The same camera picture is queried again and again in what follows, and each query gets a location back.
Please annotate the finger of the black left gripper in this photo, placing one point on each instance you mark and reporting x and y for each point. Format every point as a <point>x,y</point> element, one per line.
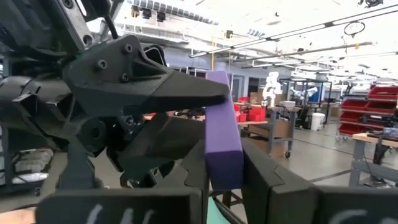
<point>161,140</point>
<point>140,84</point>

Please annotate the grey workbench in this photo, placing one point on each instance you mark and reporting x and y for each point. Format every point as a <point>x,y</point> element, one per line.
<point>275,130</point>

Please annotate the red storage bins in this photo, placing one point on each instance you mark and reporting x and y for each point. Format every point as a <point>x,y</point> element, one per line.
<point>253,114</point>

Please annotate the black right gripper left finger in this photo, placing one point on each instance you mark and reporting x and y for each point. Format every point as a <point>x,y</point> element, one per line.
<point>124,205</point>

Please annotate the white humanoid robot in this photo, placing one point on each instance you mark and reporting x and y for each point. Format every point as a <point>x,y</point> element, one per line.
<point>271,88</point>

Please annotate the red bin shelf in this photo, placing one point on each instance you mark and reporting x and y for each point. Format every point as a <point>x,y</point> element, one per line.
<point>367,109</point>

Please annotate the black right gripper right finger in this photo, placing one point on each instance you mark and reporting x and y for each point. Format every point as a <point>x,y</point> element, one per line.
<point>280,199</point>

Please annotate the wooden top table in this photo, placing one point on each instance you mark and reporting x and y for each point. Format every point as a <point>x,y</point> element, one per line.
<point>370,140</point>

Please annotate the green table mat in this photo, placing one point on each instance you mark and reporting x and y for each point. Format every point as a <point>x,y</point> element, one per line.
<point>216,214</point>

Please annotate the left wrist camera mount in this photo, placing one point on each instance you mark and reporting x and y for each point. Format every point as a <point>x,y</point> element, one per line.
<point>71,21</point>

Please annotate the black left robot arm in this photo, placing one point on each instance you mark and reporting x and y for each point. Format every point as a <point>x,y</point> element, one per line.
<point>76,168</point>

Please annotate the white trash bin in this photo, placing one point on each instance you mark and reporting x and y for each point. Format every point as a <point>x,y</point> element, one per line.
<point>317,121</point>

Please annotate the purple foam block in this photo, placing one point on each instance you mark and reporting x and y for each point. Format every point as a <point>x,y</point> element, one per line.
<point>222,140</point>

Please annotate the long ceiling light bar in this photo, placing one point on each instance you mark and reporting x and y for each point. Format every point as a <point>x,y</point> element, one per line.
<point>295,31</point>

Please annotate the cardboard box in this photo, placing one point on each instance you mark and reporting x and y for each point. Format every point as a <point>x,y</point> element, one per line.
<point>280,128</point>

